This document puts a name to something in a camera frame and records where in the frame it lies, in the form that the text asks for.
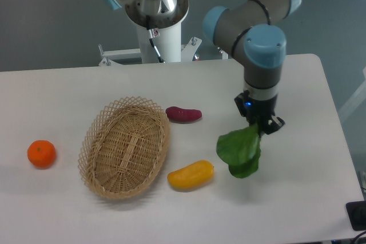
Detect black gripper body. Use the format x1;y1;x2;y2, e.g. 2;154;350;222
243;91;277;125

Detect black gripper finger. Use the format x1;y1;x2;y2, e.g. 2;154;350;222
234;90;249;117
258;115;285;137

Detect green bok choy vegetable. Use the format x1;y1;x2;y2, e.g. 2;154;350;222
216;123;261;178

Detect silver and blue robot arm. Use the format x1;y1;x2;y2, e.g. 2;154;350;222
104;0;302;135

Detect purple sweet potato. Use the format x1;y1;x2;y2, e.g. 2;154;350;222
165;106;202;123

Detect yellow bell pepper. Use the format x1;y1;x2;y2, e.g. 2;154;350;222
167;160;214;190

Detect white table leg bar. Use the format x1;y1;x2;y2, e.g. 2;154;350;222
337;68;365;124

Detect black device at table edge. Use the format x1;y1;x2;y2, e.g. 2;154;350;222
345;201;365;231

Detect woven wicker basket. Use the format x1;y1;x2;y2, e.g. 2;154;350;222
78;97;170;200

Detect orange mandarin fruit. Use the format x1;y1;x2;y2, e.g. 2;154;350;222
27;140;57;169

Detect white pedestal base frame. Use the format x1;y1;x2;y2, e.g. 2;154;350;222
97;35;229;66

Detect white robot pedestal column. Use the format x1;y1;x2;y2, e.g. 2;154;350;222
124;0;190;64

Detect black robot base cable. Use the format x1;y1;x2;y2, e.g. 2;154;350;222
145;14;166;64

